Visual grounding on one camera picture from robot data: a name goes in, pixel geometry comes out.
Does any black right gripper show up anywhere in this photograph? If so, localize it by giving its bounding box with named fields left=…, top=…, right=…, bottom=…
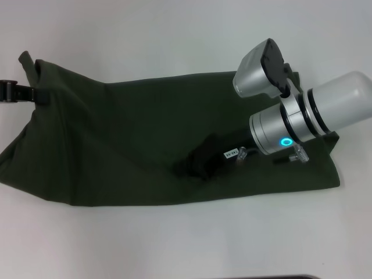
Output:
left=173, top=131, right=257, bottom=183

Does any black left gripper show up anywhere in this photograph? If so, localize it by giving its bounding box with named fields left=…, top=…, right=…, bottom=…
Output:
left=0, top=78, right=51, bottom=106

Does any dark green FREE T-shirt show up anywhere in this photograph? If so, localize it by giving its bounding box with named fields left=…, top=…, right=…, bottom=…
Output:
left=0, top=51, right=341, bottom=208

